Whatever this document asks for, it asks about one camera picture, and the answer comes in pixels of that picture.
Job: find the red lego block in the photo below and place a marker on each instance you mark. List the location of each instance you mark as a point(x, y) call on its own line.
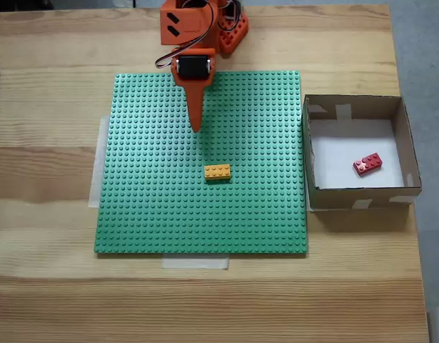
point(368, 164)

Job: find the yellow lego block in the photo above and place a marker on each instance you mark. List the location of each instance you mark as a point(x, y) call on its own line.
point(217, 173)

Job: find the green lego baseplate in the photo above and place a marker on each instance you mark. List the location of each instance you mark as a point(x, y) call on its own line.
point(151, 196)

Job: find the open cardboard box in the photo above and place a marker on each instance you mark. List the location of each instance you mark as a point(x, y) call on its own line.
point(354, 143)

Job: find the translucent tape strip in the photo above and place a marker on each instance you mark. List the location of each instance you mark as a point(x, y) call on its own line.
point(96, 171)
point(194, 263)

